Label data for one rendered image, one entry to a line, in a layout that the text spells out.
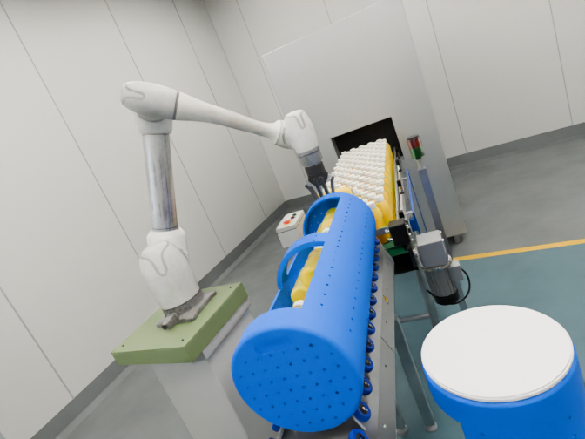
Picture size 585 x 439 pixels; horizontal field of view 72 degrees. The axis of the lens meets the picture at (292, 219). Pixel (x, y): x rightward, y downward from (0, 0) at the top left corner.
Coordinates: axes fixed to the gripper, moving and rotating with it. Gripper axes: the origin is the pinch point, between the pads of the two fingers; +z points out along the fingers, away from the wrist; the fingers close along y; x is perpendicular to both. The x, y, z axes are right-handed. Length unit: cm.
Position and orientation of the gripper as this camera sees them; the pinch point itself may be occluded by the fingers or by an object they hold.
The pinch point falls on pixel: (330, 209)
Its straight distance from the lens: 165.3
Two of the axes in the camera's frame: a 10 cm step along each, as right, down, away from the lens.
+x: -2.2, 3.7, -9.0
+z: 3.7, 8.9, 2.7
